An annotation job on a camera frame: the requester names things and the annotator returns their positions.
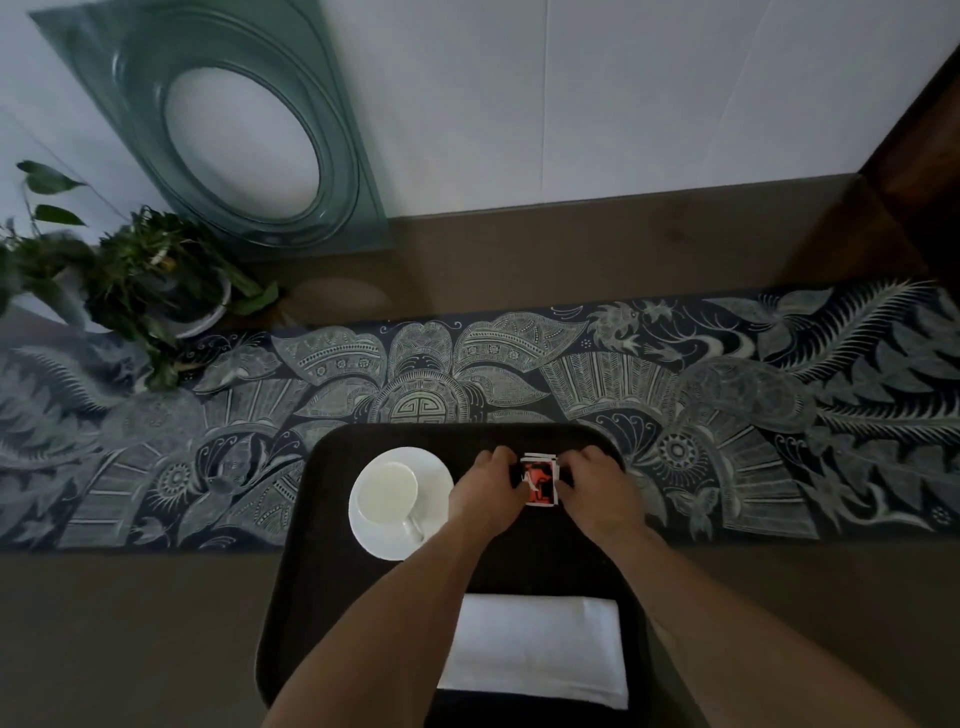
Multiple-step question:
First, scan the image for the white saucer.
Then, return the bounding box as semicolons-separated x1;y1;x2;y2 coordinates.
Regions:
347;446;457;562

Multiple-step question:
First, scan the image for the white cup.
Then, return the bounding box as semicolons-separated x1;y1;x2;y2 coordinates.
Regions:
353;461;427;543

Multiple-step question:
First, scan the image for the green glass panel round hole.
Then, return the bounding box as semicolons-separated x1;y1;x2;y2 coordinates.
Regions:
29;0;391;253

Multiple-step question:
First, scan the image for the green potted plant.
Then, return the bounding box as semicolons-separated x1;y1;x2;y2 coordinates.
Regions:
0;159;280;391

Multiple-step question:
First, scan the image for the person's right hand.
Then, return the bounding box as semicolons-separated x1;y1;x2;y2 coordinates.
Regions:
554;445;648;553

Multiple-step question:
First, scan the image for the person's left hand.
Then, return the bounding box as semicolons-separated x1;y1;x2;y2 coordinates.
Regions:
447;445;530;541

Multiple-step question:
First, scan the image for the dark brown tray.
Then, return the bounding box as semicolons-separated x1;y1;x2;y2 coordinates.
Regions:
254;423;654;728

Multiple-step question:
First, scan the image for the white napkin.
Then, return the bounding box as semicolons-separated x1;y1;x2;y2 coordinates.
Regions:
437;593;630;712

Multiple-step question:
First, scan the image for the dark patterned table runner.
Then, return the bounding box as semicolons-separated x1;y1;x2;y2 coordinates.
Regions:
0;278;960;553

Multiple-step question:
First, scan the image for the white plant pot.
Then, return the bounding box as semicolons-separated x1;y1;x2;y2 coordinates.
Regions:
161;266;234;339

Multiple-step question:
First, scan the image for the person's right forearm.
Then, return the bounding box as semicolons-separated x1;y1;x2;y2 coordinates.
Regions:
607;524;901;728

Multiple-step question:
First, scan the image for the person's left forearm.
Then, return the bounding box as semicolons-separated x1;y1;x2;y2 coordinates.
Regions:
262;517;496;728

